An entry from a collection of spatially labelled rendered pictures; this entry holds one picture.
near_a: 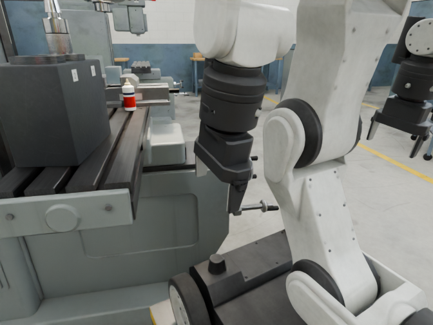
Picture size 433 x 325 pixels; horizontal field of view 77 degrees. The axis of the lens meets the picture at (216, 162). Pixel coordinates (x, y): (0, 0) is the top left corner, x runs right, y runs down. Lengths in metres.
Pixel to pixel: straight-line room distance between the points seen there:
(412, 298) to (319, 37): 0.51
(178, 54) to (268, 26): 7.25
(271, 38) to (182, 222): 0.92
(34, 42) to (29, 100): 7.47
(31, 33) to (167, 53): 3.04
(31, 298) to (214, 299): 0.84
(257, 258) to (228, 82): 0.62
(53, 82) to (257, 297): 0.67
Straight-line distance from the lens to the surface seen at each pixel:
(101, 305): 1.35
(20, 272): 1.32
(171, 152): 1.02
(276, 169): 0.57
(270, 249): 0.91
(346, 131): 0.59
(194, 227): 1.19
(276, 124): 0.55
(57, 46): 0.70
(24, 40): 8.13
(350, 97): 0.57
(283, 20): 0.39
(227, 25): 0.33
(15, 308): 1.42
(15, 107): 0.61
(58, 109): 0.57
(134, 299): 1.32
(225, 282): 0.79
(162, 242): 1.22
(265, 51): 0.37
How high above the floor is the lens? 1.18
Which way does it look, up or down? 23 degrees down
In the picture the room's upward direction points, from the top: straight up
